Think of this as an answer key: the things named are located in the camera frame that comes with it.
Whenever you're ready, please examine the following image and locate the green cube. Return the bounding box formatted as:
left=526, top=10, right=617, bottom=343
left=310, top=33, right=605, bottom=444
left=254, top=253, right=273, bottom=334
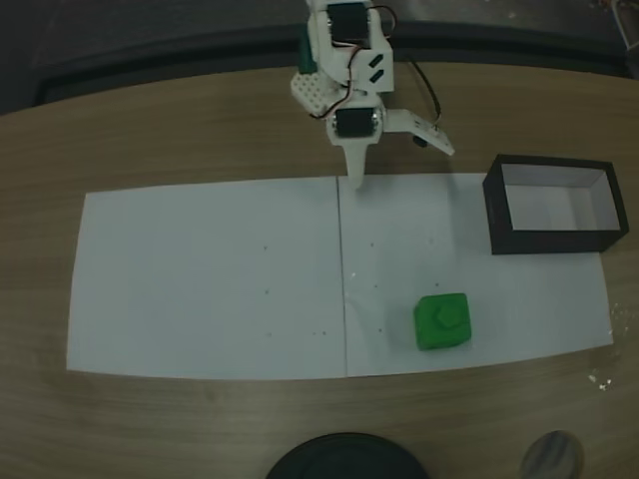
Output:
left=412, top=292, right=473, bottom=351

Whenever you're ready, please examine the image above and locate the black cardboard box white inside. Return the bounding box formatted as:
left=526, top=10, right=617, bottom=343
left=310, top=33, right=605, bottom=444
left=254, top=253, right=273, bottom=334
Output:
left=481, top=154, right=630, bottom=256

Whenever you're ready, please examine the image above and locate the green table clamp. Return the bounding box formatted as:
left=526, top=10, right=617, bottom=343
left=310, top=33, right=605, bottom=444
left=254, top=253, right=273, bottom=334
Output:
left=298, top=24, right=318, bottom=75

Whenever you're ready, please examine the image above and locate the white paper sheet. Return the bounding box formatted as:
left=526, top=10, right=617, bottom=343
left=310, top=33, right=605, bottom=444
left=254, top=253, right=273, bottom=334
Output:
left=336, top=172, right=615, bottom=378
left=66, top=176, right=348, bottom=382

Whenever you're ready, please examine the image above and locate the black round object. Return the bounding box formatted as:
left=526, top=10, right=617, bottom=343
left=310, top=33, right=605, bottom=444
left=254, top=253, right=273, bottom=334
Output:
left=264, top=432, right=428, bottom=479

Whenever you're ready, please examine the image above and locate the grey round object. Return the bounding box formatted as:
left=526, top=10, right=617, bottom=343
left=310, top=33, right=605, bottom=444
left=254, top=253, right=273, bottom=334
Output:
left=519, top=429, right=586, bottom=479

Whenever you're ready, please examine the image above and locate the white perforated base plate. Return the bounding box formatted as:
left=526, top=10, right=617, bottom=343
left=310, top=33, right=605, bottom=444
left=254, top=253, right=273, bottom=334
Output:
left=291, top=69, right=336, bottom=121

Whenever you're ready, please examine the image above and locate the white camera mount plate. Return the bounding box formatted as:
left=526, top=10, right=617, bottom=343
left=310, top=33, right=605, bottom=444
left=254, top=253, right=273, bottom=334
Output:
left=382, top=109, right=456, bottom=157

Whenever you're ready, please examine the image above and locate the black cable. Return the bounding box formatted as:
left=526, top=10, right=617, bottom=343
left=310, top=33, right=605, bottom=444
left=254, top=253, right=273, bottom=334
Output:
left=407, top=55, right=446, bottom=130

